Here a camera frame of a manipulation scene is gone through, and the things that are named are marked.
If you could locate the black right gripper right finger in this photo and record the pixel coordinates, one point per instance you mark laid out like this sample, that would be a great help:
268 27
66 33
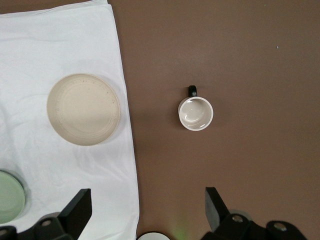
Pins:
215 207

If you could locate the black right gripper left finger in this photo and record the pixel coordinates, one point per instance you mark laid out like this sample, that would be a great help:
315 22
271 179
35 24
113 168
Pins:
77 212

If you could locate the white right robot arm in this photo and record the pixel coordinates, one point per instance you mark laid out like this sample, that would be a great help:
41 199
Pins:
153 236

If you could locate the green round plate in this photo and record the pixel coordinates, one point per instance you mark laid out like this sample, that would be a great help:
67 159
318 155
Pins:
10 197

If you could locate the beige round plate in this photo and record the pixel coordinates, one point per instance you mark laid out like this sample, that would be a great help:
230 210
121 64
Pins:
82 110

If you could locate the white cloth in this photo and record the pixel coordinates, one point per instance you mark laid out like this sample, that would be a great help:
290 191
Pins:
75 37

